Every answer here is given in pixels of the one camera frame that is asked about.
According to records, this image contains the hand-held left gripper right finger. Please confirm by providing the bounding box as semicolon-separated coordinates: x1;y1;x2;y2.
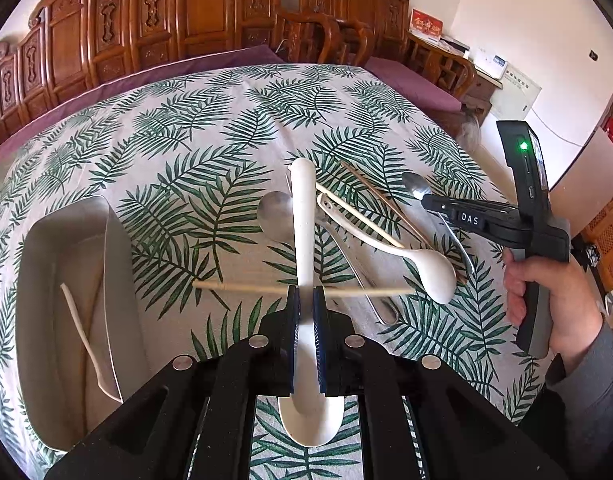
313;285;570;480

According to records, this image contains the short purple seat cushion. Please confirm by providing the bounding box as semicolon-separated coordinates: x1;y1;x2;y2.
365;56;463;112

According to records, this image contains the green leaf print tablecloth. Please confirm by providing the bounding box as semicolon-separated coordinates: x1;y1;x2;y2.
0;62;547;480

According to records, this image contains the white rectangular utensil tray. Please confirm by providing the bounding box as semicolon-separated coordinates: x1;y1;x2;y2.
15;196;152;453

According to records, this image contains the long purple seat cushion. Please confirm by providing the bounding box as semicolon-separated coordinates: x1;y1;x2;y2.
0;44;290;166

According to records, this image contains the long carved wooden bench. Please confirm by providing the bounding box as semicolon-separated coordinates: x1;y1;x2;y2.
0;0;283;153

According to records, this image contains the wooden lattice cabinet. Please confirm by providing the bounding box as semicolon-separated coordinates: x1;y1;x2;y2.
579;192;613;292

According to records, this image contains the person's right hand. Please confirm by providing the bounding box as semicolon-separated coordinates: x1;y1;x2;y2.
503;251;606;362

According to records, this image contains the carved wooden armchair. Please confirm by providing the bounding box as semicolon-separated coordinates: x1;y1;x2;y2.
275;9;376;67

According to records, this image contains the small metal spoon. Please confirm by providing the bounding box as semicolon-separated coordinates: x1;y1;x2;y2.
401;171;477;276

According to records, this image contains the white electrical panel box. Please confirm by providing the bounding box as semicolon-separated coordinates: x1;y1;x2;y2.
491;71;543;120

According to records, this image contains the plain white ceramic spoon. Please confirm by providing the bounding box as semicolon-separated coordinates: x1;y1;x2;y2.
278;158;345;448

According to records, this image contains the person's right forearm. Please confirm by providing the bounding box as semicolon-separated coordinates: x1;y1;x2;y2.
544;317;613;480

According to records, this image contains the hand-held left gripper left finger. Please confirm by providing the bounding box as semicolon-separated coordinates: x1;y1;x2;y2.
44;284;302;480

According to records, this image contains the red gift box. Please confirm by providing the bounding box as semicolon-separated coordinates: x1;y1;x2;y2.
410;8;444;44

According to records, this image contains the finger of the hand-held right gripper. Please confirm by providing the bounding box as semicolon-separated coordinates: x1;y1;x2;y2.
421;194;518;234

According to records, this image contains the wooden side table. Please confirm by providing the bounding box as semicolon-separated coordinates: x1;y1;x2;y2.
404;30;498;123

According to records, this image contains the large metal spoon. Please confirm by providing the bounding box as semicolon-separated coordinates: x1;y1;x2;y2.
256;191;400;326

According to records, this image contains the small white ceramic spoon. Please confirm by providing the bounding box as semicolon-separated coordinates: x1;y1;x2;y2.
60;282;123;405

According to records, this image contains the light bamboo chopstick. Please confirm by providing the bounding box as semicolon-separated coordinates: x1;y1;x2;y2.
315;182;406;250
191;280;415;297

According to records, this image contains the clear plastic bag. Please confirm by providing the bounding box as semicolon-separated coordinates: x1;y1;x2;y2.
459;109;483;153

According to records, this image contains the small white wall device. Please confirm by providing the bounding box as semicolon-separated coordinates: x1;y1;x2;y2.
473;51;508;79

